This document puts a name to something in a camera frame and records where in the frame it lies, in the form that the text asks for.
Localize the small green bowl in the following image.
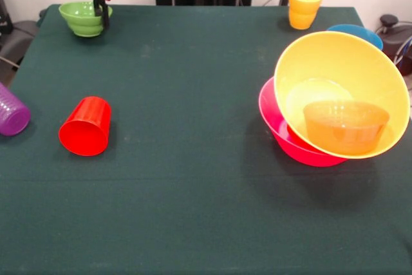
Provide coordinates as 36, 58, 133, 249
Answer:
58, 1, 114, 38

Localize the red cup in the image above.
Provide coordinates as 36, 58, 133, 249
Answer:
58, 96, 112, 157

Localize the large orange bowl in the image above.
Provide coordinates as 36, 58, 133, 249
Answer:
274, 31, 411, 160

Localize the small orange bowl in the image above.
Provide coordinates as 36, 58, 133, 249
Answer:
303, 100, 391, 156

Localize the purple cup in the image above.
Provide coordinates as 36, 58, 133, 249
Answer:
0, 81, 32, 137

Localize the large pink bowl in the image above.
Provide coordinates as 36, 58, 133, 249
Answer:
258, 77, 350, 168

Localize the dark green tablecloth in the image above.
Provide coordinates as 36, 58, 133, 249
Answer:
0, 4, 412, 275

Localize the small blue bowl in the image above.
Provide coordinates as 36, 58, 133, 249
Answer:
326, 23, 384, 51

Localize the tangle of cables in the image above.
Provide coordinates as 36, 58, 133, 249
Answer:
385, 35, 412, 88

